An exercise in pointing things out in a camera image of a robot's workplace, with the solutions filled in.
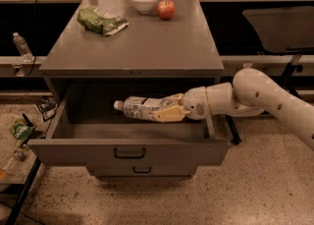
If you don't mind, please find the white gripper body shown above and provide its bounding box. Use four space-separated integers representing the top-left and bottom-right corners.
182 86 210 120

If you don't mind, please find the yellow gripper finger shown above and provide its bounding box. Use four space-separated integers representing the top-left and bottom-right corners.
167 93 183 104
153 105 190 123

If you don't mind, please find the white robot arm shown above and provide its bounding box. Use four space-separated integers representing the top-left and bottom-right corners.
152 68 314 148

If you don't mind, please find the grey metal drawer cabinet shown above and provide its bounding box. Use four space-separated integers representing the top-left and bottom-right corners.
39 0 224 80

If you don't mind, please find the open grey top drawer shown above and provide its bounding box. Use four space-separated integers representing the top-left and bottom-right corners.
29 80 228 169

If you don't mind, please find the grey lower drawer front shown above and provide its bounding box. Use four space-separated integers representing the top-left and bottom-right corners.
87 165 197 178

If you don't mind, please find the clear bottle on floor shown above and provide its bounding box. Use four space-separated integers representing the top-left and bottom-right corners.
0 147 27 182

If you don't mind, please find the upright clear bottle at left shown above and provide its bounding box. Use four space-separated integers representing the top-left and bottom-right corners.
13 32 34 63

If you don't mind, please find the black table leg right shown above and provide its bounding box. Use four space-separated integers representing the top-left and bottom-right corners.
226 115 241 144

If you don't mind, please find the black table leg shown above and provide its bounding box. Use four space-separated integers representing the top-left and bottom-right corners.
5 158 41 225
226 115 241 144

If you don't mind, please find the red apple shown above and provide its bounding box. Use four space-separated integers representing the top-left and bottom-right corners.
157 0 175 20

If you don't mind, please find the white ceramic bowl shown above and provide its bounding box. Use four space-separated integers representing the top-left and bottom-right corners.
131 0 158 15

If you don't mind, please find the grey chair seat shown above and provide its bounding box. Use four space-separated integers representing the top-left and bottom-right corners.
242 6 314 54

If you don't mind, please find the green chip bag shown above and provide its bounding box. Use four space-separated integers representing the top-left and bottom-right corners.
77 6 129 36

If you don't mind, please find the dark snack packet on floor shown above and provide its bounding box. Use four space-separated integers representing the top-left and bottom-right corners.
35 96 57 122

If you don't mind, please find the green snack packet on floor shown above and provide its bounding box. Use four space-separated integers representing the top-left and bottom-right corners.
10 119 35 145

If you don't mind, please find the black table leg left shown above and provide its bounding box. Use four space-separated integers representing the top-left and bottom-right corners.
5 158 41 225

